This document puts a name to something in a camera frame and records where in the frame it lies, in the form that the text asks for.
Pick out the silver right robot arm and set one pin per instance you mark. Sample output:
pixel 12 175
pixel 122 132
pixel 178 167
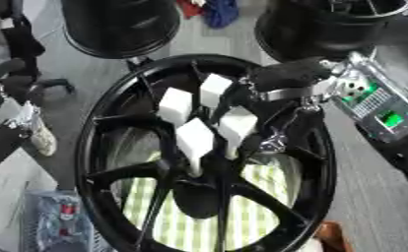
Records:
pixel 374 105

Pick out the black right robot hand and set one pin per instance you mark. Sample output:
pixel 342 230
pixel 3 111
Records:
pixel 291 75

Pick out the black spoked wheel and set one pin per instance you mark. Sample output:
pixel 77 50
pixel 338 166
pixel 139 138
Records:
pixel 156 170

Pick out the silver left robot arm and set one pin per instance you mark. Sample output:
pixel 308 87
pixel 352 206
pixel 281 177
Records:
pixel 12 114

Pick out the white pin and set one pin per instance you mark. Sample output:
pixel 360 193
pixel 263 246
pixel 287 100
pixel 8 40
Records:
pixel 214 89
pixel 175 105
pixel 237 126
pixel 194 139

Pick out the black chair base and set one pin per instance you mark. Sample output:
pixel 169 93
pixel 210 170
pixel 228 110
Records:
pixel 55 84

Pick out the brown wooden object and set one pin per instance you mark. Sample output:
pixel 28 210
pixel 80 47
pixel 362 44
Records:
pixel 334 236

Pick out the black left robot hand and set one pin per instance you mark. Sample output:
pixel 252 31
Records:
pixel 9 82

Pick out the blue cloth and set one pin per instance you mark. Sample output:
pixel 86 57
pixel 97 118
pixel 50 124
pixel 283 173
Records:
pixel 222 13

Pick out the white shoe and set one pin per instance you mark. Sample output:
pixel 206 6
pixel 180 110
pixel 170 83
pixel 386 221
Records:
pixel 43 134

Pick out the red cloth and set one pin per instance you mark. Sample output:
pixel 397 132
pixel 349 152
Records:
pixel 190 8

